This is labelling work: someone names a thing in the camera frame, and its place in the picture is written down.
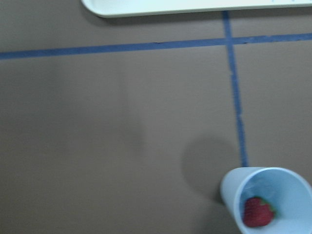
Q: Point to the red strawberry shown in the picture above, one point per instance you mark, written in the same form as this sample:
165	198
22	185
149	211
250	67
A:
257	212

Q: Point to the light blue plastic cup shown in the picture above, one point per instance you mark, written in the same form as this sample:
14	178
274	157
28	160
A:
289	194

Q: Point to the cream bear tray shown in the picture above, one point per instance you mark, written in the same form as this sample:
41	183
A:
131	8

